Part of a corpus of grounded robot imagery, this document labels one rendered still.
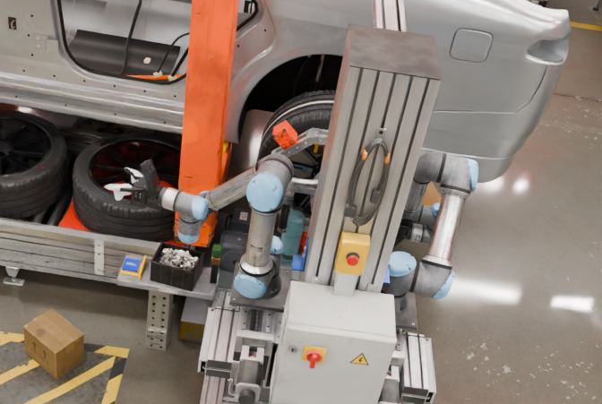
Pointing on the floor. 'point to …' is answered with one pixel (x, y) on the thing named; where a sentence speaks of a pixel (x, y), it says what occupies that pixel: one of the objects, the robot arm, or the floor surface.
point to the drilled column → (159, 320)
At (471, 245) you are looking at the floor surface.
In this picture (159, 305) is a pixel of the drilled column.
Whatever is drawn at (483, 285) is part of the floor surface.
